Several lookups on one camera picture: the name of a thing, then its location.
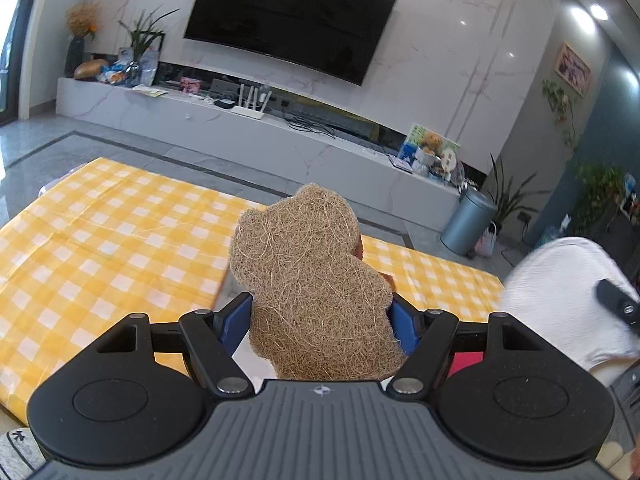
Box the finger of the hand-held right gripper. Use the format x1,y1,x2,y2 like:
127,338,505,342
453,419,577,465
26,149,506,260
595,279,640,336

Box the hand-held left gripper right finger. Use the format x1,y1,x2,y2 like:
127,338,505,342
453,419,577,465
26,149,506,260
390,292,543,396

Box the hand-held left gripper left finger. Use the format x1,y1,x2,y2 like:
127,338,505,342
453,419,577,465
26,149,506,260
95,292,253,396

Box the brown bear-shaped loofah pad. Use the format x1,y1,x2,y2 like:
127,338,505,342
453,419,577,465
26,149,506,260
229,183,407,380

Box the red box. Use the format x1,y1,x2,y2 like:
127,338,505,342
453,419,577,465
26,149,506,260
446,351,485,378

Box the large leafy potted plant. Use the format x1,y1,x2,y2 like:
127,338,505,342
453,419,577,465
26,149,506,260
575,162,626,241

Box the small woven basket bag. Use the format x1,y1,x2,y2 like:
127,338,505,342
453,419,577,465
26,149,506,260
475,223,498,259

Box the grey-blue trash can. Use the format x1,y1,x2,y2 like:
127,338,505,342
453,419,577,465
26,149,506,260
441,187,498,256

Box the potted snake plant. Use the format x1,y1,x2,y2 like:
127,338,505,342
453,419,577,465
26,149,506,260
487,154,551,241

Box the yellow checked tablecloth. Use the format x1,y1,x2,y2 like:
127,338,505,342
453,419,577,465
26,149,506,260
0,156,506,426

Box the white marble television cabinet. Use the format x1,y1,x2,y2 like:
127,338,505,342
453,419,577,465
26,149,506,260
56,76,461,233

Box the teddy bear bouquet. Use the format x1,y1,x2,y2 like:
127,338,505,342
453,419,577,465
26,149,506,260
415,130,445,177

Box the hanging vine plant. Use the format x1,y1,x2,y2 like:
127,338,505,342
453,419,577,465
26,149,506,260
542,79,581,151

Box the white router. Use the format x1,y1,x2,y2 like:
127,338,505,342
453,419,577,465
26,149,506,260
234,84,273,122

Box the grey garment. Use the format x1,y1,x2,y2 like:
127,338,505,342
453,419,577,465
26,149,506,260
0,427,51,480

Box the blue snack bags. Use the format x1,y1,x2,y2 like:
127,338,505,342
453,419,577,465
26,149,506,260
97,57,128,85

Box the brown oval ornament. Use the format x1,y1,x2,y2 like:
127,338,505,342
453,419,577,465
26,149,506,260
74,59,110,81

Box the green plant in glass vase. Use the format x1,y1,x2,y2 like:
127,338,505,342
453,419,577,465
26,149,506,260
118,7,180,86

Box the dark vase with dried flowers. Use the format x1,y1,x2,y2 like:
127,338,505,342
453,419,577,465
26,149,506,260
65,1,103,78

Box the sliding glass door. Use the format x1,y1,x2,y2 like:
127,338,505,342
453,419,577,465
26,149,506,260
0,0,38,126

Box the black cables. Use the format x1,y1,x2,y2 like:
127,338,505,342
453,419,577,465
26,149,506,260
285,112,341,139

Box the framed wall picture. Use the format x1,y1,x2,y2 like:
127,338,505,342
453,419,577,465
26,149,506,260
554,42,592,97

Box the black wall television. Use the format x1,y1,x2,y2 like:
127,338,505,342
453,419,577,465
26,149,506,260
183,0,401,87

